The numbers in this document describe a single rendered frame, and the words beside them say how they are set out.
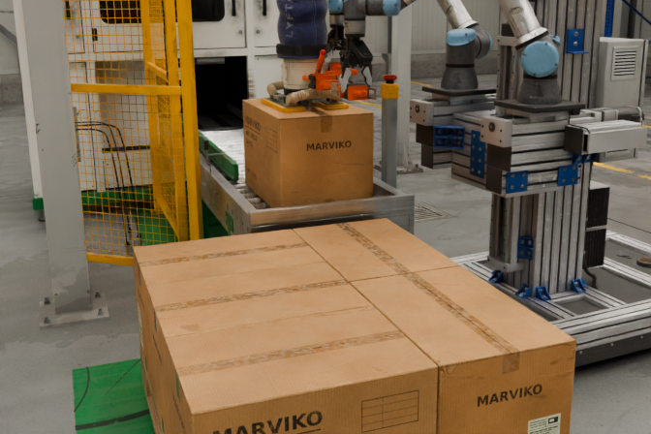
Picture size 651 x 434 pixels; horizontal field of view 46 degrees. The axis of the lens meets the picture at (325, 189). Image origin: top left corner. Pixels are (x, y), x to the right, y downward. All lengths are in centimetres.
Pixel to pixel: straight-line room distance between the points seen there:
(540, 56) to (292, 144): 102
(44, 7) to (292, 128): 117
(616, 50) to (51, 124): 232
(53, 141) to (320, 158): 118
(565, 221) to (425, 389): 143
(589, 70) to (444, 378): 157
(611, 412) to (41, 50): 262
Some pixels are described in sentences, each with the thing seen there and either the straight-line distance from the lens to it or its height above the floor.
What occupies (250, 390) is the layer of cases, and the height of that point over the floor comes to 54.
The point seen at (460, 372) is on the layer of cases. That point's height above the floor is 52.
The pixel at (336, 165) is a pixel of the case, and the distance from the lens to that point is 307.
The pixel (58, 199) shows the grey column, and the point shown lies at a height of 56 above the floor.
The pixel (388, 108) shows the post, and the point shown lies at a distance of 365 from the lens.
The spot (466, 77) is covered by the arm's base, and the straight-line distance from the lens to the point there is 312.
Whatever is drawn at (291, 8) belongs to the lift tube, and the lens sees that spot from 318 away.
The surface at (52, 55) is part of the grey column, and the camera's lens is 344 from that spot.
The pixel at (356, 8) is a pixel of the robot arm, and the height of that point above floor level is 137.
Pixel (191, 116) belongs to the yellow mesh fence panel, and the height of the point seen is 88.
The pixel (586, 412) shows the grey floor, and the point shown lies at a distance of 289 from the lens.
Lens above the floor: 141
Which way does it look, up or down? 14 degrees down
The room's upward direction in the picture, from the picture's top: 1 degrees counter-clockwise
